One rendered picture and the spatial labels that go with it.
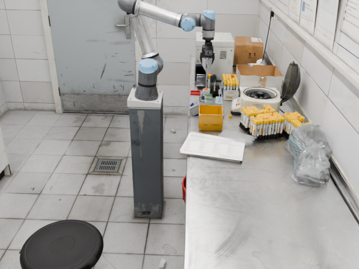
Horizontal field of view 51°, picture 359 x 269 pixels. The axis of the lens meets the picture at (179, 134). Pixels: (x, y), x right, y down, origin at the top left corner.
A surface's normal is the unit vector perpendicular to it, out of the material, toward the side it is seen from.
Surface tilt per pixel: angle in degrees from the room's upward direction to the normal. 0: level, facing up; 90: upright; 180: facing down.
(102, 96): 90
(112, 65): 90
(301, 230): 0
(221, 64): 90
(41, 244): 2
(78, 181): 0
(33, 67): 90
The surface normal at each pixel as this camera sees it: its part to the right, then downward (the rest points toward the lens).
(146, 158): -0.04, 0.46
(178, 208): 0.01, -0.89
